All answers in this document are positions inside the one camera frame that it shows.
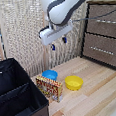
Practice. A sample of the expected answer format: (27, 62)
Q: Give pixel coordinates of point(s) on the black fabric storage box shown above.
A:
(17, 94)

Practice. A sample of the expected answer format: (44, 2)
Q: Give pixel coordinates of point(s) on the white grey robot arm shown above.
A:
(64, 6)

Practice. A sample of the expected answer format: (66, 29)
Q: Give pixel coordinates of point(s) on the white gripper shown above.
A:
(55, 34)

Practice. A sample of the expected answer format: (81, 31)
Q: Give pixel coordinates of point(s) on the beige woven folding screen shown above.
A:
(21, 33)

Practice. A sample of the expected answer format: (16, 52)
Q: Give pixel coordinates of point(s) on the yellow plastic bowl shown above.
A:
(74, 82)

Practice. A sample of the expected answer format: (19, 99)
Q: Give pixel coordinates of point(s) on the dark brown wooden dresser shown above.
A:
(102, 40)

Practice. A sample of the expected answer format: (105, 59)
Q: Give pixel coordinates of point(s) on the blue plastic bowl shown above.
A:
(49, 74)

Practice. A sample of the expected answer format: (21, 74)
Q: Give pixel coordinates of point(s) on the red yellow snack box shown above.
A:
(50, 88)

